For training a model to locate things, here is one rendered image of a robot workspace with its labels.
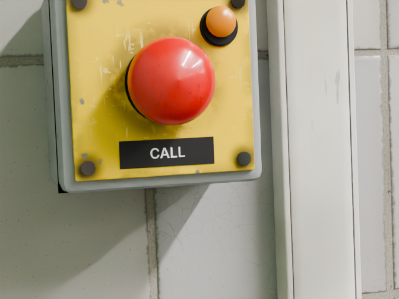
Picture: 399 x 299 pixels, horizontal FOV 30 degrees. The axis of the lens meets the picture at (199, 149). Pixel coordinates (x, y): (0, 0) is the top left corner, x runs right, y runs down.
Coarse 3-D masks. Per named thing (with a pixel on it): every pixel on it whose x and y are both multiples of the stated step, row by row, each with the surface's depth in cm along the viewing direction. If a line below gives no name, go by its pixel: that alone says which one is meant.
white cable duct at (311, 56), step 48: (288, 0) 43; (336, 0) 43; (288, 48) 43; (336, 48) 43; (288, 96) 43; (336, 96) 44; (288, 144) 43; (336, 144) 44; (288, 192) 43; (336, 192) 44; (288, 240) 43; (336, 240) 44; (288, 288) 43; (336, 288) 44
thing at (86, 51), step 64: (64, 0) 34; (128, 0) 34; (192, 0) 35; (64, 64) 34; (128, 64) 35; (256, 64) 37; (64, 128) 34; (128, 128) 35; (192, 128) 36; (256, 128) 37; (64, 192) 36
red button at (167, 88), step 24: (144, 48) 33; (168, 48) 33; (192, 48) 33; (144, 72) 32; (168, 72) 32; (192, 72) 33; (144, 96) 32; (168, 96) 32; (192, 96) 33; (168, 120) 33
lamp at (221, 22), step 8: (216, 8) 35; (224, 8) 35; (208, 16) 35; (216, 16) 35; (224, 16) 35; (232, 16) 35; (208, 24) 35; (216, 24) 35; (224, 24) 35; (232, 24) 35; (216, 32) 35; (224, 32) 35
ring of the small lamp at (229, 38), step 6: (204, 18) 35; (204, 24) 35; (204, 30) 35; (234, 30) 36; (204, 36) 35; (210, 36) 35; (228, 36) 36; (234, 36) 36; (210, 42) 36; (216, 42) 36; (222, 42) 36; (228, 42) 36
